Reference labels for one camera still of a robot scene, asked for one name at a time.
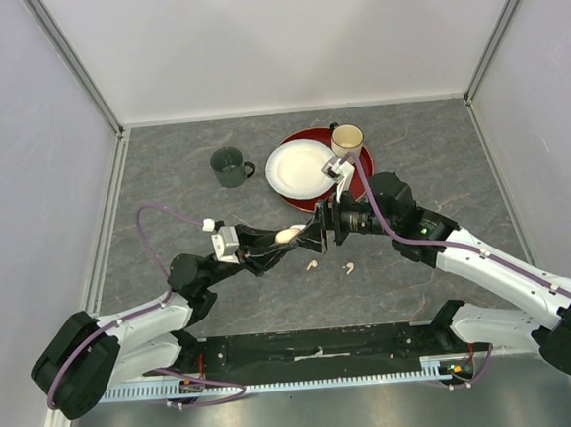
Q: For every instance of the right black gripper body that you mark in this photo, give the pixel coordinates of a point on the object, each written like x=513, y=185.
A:
x=347, y=216

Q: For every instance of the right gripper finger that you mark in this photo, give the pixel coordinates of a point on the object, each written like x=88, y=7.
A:
x=315, y=244
x=316, y=227

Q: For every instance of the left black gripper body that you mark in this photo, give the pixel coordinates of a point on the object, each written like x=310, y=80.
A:
x=246, y=258

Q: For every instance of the pink earbud case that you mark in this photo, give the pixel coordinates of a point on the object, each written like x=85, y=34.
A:
x=289, y=234

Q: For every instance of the white plate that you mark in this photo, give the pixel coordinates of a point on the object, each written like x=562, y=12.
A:
x=294, y=169

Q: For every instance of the slotted cable duct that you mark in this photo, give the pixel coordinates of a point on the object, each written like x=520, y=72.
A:
x=173, y=389

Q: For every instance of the right rear aluminium post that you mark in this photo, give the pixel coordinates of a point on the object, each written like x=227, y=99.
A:
x=489, y=52

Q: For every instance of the aluminium post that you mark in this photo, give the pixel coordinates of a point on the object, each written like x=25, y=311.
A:
x=489, y=52
x=69, y=56

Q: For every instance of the beige cup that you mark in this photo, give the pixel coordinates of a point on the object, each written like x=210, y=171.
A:
x=346, y=138

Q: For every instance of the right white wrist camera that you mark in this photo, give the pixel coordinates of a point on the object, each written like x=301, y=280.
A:
x=341, y=172

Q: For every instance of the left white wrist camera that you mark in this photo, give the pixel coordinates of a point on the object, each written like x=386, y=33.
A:
x=224, y=240

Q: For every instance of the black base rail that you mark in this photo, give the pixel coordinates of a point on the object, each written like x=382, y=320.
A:
x=320, y=354

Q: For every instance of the left rear aluminium post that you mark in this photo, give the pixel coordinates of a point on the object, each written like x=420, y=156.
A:
x=69, y=56

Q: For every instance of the dark green mug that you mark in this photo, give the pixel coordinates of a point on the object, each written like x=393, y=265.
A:
x=230, y=168

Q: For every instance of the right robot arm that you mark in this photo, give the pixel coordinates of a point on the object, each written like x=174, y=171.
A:
x=541, y=318

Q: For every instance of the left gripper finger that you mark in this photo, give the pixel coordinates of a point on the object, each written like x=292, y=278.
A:
x=264, y=259
x=256, y=238

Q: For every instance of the red round tray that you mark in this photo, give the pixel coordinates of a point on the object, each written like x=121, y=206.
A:
x=322, y=135

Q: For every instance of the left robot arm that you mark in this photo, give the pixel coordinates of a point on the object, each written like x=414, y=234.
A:
x=88, y=355

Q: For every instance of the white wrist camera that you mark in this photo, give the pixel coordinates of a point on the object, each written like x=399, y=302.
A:
x=224, y=240
x=341, y=172

